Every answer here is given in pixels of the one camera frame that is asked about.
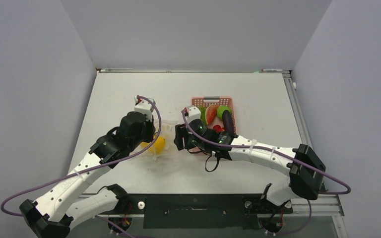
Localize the clear zip top bag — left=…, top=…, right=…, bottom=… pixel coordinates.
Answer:
left=139, top=119, right=179, bottom=161

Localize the yellow bell pepper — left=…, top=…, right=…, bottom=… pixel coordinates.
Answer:
left=147, top=136, right=166, bottom=155

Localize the pink plastic basket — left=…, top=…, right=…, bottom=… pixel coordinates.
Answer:
left=191, top=96, right=237, bottom=134

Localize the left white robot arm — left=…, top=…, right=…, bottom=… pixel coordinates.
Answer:
left=19, top=112, right=155, bottom=238

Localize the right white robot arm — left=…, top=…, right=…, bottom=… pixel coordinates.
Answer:
left=174, top=119, right=326, bottom=212

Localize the red strawberries pile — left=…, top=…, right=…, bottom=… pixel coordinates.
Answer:
left=212, top=124, right=225, bottom=133

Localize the green grapes bunch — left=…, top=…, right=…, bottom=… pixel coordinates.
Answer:
left=198, top=106, right=208, bottom=125

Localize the watermelon slice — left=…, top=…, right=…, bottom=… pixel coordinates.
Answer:
left=205, top=104, right=219, bottom=124

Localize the purple eggplant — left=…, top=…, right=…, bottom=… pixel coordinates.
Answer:
left=223, top=112, right=235, bottom=133

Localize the green round fruit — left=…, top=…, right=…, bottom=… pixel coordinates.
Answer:
left=216, top=105, right=233, bottom=121

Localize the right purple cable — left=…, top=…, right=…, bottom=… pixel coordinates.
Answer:
left=181, top=108, right=352, bottom=196

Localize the purple cable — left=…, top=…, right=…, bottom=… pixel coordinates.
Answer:
left=181, top=108, right=352, bottom=196
left=0, top=95, right=163, bottom=218

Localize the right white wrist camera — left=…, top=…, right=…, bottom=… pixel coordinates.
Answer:
left=184, top=106, right=201, bottom=124

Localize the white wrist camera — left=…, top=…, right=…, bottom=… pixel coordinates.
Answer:
left=134, top=96, right=154, bottom=121
left=184, top=106, right=201, bottom=124

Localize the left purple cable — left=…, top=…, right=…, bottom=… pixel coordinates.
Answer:
left=0, top=95, right=163, bottom=218

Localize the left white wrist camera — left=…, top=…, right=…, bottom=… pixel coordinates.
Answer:
left=134, top=96, right=154, bottom=121

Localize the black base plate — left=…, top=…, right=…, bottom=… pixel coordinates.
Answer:
left=95, top=193, right=294, bottom=230

